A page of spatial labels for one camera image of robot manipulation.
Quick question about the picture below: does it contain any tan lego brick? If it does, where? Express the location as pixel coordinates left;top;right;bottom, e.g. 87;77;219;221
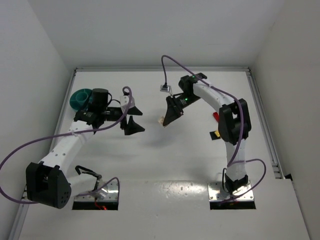
158;116;165;125

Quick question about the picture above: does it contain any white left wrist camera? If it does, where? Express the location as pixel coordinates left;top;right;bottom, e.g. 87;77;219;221
119;95;135;112

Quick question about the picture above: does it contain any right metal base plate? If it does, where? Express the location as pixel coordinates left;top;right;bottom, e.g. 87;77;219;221
207;181;254;202

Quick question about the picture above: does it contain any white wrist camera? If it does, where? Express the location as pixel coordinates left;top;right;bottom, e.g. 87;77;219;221
119;95;135;112
160;84;171;93

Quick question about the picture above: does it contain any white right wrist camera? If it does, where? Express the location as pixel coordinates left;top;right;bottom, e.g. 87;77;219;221
160;84;171;93

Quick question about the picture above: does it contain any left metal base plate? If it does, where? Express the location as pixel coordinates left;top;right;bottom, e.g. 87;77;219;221
74;180;119;202

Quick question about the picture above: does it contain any black lego plate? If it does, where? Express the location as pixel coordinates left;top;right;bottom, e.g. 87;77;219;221
209;130;220;141

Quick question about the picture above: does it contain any aluminium table frame rail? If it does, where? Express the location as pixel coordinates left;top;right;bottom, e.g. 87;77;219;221
246;68;285;179

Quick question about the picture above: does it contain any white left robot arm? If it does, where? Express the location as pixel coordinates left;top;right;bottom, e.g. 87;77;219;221
25;86;145;209

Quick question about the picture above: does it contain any teal ribbed divided container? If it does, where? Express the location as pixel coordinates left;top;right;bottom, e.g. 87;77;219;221
69;88;92;112

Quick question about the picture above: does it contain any metal base plate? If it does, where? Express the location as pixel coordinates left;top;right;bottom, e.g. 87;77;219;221
74;180;119;202
207;181;254;202

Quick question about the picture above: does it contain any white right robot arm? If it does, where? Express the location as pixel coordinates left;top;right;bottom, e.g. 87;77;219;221
162;73;252;194

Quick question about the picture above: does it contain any large red lego brick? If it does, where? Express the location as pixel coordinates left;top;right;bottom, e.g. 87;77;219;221
212;112;220;123

